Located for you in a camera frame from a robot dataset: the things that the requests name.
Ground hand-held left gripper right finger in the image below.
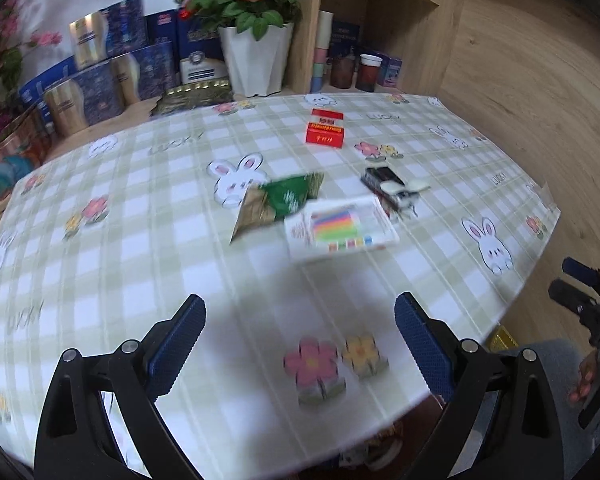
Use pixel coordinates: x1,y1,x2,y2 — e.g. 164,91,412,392
394,291,566,480

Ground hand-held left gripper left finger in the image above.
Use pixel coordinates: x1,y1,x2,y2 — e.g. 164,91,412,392
32,293,207,480

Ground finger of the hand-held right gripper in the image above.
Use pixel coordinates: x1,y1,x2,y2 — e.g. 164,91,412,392
561,256,600,304
547,279,597,319

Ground colourful sticky notes pack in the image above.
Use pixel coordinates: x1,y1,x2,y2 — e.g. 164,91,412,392
284,195,402,264

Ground green snack packet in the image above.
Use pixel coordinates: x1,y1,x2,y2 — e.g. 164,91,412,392
229,172,327,245

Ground red cardboard box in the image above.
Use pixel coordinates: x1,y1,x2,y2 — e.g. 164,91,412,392
304,108,346,151

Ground person's right hand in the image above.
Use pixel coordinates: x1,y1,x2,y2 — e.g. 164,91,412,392
569,350,600,426

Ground yellow plastic crate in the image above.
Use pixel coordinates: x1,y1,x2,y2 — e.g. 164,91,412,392
489,324,519,354

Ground checked rabbit print tablecloth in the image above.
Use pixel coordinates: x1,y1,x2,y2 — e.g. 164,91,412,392
0,91,563,466

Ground green gold foil packet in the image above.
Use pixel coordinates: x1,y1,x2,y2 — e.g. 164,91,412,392
149,79,237,118

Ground stack of blue gift boxes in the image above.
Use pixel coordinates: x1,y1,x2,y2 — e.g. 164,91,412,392
0,0,231,171

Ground small blue carton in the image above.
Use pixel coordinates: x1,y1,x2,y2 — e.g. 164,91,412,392
377,52,404,89

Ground red brown cup white rim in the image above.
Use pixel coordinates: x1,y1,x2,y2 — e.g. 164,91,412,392
355,53,384,92

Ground white blue labelled carton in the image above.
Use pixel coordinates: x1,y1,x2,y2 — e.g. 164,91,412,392
179,50,231,85

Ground dark brown cup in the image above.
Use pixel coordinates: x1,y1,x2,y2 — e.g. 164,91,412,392
329,55,356,89

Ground red rose plant white pot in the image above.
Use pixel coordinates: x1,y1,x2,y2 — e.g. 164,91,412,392
174,0,302,98

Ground wooden shelf unit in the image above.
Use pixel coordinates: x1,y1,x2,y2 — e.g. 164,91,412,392
284,0,469,99

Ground dark blue printed box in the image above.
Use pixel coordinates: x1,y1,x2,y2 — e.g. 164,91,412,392
330,20,362,61

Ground beige paper cup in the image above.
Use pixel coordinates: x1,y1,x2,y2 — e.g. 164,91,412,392
316,10,334,51

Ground pink blossom plant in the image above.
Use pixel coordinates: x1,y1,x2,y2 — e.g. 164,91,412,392
0,0,65,147

